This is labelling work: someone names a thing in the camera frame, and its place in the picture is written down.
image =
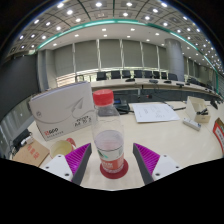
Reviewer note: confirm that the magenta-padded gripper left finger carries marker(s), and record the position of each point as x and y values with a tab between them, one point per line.
76	159

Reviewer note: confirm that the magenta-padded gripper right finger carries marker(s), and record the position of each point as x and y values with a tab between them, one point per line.
147	159

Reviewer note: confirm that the clear red-capped water bottle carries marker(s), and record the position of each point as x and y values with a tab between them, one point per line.
108	140

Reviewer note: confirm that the flat round red coaster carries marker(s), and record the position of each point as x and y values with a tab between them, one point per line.
115	175

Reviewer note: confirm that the white printed paper sheet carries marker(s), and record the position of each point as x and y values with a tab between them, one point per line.
153	112

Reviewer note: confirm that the white paper carton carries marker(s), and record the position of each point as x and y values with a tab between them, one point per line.
60	111

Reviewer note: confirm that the white power strip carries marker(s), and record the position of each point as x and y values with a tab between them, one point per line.
191	124

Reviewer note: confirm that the black desk device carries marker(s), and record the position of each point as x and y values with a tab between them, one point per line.
122	106

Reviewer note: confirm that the black case with white label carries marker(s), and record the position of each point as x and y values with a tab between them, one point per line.
20	140

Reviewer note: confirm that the small open beige box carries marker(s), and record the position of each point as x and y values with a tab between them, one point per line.
195	108

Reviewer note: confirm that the open cardboard box red lid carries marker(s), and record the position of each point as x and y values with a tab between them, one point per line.
219	135

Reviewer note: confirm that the row of black desk microphones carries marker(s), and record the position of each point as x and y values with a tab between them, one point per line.
153	81

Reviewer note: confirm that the small black gadget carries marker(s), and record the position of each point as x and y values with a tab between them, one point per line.
214	104

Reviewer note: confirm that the row of black office chairs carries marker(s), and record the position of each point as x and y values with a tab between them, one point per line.
115	74

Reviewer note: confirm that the group of ceiling lights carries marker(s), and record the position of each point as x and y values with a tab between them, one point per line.
98	4

